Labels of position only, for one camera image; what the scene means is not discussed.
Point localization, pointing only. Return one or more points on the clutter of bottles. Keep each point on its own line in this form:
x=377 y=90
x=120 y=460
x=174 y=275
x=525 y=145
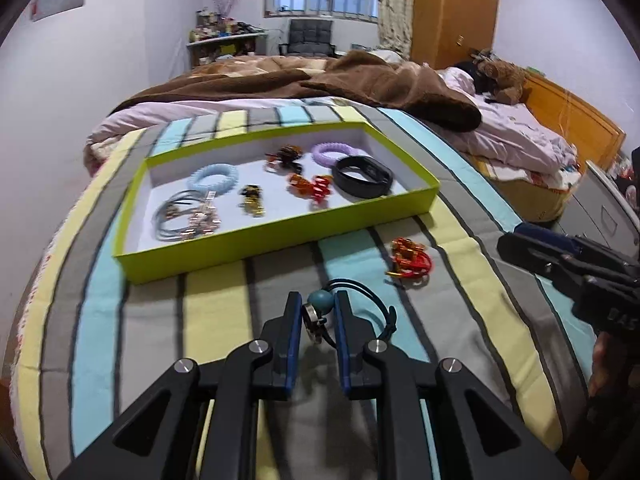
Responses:
x=220 y=27

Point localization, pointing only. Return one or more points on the person's right hand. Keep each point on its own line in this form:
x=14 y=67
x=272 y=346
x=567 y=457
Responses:
x=602 y=360

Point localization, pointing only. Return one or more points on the black gold hair clip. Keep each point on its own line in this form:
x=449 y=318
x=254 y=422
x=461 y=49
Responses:
x=252 y=200

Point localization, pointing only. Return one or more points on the green cardboard tray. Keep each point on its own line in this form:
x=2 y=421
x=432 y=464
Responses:
x=285 y=210

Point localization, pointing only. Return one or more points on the cluttered shelf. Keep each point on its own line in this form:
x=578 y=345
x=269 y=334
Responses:
x=205 y=52

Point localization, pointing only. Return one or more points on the black chair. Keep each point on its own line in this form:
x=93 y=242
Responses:
x=310 y=37

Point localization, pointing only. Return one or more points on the black cloth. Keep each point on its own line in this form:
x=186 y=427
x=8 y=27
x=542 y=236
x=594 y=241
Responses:
x=467 y=72

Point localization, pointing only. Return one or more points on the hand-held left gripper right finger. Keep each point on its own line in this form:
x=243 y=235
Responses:
x=344 y=345

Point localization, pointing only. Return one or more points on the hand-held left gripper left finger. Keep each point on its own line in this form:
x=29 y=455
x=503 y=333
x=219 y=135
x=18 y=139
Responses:
x=292 y=345

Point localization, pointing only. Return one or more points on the striped quilt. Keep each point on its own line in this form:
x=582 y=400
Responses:
x=475 y=240

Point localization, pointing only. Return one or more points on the pink duvet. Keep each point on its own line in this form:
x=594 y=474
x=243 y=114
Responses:
x=515 y=135

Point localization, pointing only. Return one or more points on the wooden wardrobe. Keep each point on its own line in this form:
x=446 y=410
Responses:
x=450 y=10

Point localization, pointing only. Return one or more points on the rhinestone hair clip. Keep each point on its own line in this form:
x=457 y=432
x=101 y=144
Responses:
x=205 y=220

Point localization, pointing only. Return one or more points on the yellow patterned bed sheet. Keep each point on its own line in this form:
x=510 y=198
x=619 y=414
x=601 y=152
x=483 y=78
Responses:
x=525 y=200

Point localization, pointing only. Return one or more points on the black wristband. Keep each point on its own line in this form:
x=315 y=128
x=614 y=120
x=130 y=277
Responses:
x=345 y=180

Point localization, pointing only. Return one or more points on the white drawer cabinet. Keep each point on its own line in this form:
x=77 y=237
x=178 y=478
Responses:
x=600 y=200

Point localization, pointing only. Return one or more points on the patterned curtain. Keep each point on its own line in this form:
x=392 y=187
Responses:
x=395 y=10

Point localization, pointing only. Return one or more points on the brown fleece blanket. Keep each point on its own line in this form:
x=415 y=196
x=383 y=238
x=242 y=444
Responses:
x=390 y=85

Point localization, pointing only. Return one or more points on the brown teddy bear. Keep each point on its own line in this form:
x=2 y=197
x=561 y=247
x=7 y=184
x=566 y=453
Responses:
x=505 y=77

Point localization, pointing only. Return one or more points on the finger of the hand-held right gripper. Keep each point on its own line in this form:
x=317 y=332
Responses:
x=540 y=234
x=525 y=252

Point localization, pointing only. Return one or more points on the wooden headboard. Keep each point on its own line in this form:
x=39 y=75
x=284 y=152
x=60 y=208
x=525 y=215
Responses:
x=590 y=125

